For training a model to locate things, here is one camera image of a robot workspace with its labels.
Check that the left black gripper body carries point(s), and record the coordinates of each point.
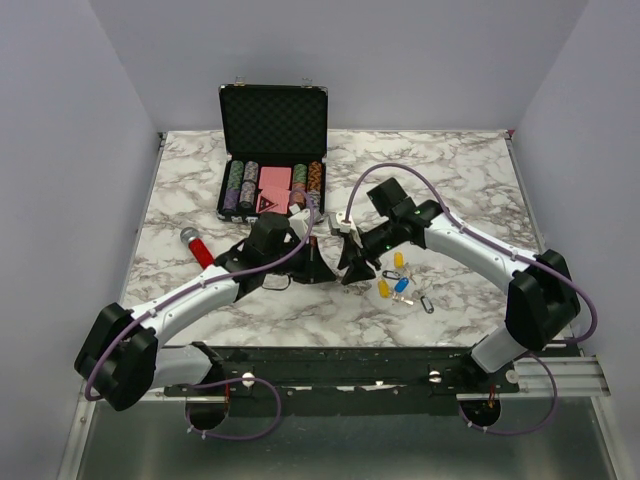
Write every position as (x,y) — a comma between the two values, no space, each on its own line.
(297,267)

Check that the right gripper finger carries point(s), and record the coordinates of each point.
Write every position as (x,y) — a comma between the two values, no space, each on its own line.
(349,255)
(358,270)

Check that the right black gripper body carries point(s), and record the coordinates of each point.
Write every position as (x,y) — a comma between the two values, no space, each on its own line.
(375,243)

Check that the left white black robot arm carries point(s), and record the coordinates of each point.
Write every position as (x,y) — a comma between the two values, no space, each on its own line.
(118,357)

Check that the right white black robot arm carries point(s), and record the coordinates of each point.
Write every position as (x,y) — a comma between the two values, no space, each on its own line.
(540,299)

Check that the upper yellow key tag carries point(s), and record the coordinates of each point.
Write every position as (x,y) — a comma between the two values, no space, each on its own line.
(398,260)

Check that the yellow key tag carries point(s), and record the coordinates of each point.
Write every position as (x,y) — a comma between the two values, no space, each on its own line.
(398,260)
(383,289)

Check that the lower yellow key tag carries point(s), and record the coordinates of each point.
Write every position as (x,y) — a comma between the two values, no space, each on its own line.
(383,289)

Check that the lower blue key tag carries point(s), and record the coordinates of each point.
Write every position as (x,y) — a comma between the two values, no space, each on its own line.
(401,284)

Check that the black key tag with key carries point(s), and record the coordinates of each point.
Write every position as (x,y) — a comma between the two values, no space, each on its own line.
(424,301)

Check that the pink playing card deck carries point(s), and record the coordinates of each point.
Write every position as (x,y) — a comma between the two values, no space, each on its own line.
(275,177)

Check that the red toy microphone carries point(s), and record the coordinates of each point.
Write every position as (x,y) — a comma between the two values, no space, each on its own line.
(191,238)

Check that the black poker chip case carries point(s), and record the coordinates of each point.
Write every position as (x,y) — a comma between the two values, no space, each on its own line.
(271,125)

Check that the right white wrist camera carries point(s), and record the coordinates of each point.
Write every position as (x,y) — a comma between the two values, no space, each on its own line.
(340,226)

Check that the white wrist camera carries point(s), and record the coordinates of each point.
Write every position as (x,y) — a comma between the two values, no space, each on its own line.
(340,226)
(300,220)

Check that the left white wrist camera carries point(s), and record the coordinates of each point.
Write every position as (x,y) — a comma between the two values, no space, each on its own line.
(300,220)

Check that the black mounting base rail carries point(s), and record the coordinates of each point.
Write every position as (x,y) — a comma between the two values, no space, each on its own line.
(258,401)

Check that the aluminium frame rail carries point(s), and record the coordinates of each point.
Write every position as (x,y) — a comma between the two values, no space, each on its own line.
(191,373)

